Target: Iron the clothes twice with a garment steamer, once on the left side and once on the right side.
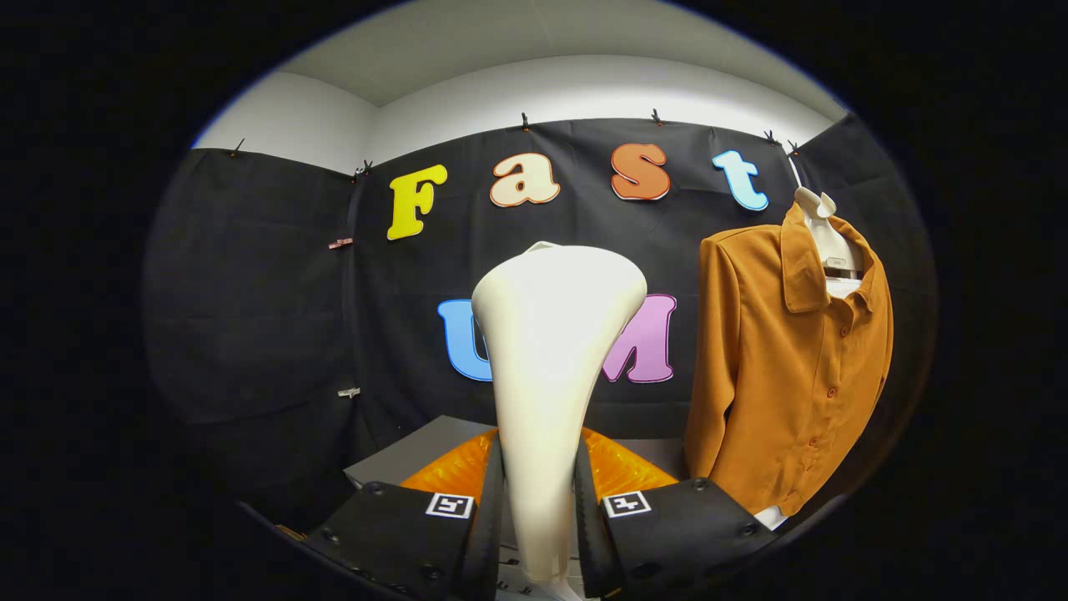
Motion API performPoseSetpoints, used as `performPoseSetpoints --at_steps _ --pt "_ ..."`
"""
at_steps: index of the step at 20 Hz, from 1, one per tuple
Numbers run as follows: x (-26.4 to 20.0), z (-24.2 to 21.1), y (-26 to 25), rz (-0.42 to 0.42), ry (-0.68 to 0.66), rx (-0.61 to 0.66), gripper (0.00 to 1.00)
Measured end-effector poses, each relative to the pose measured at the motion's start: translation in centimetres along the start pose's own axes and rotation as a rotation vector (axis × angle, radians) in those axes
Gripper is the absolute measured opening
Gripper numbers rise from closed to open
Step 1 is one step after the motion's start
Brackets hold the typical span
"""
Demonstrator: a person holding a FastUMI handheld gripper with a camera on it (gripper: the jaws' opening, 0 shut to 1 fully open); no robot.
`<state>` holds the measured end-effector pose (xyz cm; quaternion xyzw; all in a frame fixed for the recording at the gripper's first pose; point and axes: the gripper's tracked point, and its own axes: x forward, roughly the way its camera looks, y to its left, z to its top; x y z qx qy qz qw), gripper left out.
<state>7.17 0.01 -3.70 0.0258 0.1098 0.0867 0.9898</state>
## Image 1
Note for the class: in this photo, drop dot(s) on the orange-brown button shirt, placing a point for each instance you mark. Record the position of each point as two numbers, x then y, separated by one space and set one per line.
784 401

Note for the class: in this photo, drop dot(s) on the white garment steamer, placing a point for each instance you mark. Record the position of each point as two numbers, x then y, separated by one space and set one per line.
551 351

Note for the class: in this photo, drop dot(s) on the copper clip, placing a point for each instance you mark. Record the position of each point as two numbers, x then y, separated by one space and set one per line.
340 243

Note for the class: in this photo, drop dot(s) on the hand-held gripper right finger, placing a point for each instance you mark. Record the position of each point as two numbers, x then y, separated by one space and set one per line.
588 522

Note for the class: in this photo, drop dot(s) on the black backdrop cloth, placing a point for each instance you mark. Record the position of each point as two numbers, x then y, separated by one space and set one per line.
250 292

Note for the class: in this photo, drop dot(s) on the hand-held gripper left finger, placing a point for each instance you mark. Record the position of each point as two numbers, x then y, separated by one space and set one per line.
492 522

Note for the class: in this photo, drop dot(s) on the silver metal clip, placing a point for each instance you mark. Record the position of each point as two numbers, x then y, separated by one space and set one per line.
349 391

